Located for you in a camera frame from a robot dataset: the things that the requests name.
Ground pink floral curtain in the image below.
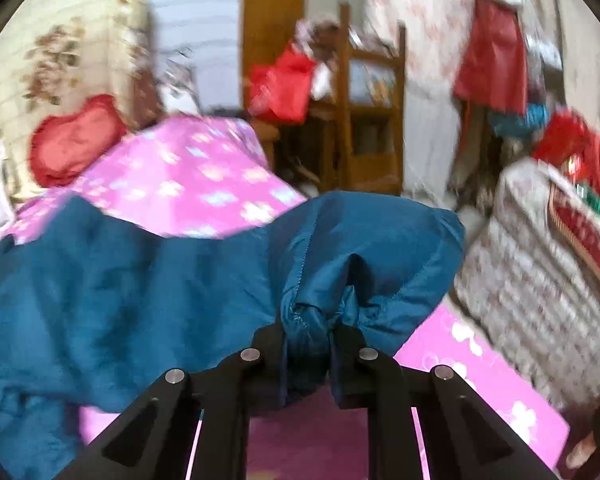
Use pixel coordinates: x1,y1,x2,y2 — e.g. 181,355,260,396
364,0,481,196

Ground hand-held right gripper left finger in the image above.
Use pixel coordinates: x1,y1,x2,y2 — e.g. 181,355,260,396
55,322,288,480

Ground blue puffer jacket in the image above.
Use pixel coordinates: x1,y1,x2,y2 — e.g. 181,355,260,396
0,190,467,480

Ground red patterned cloth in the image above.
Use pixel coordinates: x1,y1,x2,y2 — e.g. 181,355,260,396
531,110,600,323

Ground blue cloth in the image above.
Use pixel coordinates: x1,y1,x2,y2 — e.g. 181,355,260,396
489,104,552,138

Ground folded patterned quilt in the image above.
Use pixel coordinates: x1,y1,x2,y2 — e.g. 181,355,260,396
452,157,600,413

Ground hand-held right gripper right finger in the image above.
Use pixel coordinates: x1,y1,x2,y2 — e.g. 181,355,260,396
330,326,561,480

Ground pink floral bed sheet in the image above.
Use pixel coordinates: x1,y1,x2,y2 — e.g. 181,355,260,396
0,115,572,480

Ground wooden door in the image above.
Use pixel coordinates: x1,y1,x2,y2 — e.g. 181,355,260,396
242,0,307,111

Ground wooden chair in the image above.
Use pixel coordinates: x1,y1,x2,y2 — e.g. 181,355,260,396
275,3,407,196

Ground red hanging garment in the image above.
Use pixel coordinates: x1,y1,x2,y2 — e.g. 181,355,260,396
452,0,529,114

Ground red shopping bag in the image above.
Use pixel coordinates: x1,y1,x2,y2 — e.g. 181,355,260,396
247,42,319,124

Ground red heart-shaped pillow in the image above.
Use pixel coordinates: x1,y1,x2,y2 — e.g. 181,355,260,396
30,94,129,189

